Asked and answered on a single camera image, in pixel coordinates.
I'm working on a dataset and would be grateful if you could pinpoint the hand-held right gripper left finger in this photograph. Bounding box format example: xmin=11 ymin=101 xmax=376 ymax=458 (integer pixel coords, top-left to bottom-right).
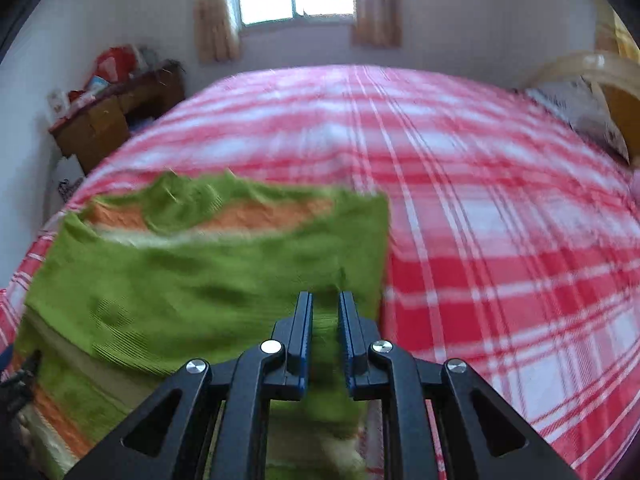
xmin=65 ymin=291 xmax=315 ymax=480

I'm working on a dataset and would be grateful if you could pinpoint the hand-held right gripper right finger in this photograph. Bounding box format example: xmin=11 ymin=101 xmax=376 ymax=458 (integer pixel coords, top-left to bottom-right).
xmin=339 ymin=291 xmax=581 ymax=480

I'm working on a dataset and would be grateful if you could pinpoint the green knitted sweater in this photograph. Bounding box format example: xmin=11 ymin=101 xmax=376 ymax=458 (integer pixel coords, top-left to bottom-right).
xmin=12 ymin=170 xmax=391 ymax=480

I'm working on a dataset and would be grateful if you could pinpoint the bed with red plaid sheet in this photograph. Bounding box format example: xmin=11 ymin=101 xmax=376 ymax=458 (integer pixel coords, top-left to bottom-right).
xmin=0 ymin=64 xmax=640 ymax=480

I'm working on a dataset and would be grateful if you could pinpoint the wooden desk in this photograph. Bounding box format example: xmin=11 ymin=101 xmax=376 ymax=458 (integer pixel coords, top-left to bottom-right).
xmin=48 ymin=66 xmax=187 ymax=175

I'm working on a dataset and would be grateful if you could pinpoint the grey patterned pillow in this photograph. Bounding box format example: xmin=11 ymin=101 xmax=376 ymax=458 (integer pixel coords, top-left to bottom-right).
xmin=525 ymin=76 xmax=630 ymax=162

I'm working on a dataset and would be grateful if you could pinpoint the red bag on desk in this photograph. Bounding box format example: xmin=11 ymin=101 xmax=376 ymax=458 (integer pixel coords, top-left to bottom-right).
xmin=94 ymin=46 xmax=139 ymax=85

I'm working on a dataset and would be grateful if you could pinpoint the beige curtain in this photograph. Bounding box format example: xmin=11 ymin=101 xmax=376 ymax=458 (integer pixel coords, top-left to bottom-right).
xmin=195 ymin=0 xmax=242 ymax=64
xmin=351 ymin=0 xmax=404 ymax=49

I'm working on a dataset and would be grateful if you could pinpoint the curved wooden headboard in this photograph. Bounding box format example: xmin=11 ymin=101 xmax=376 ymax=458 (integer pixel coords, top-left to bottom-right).
xmin=520 ymin=50 xmax=640 ymax=167

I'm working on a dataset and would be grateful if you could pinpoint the yellow wooden panel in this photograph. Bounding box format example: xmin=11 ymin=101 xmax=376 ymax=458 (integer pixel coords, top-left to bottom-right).
xmin=594 ymin=4 xmax=640 ymax=61

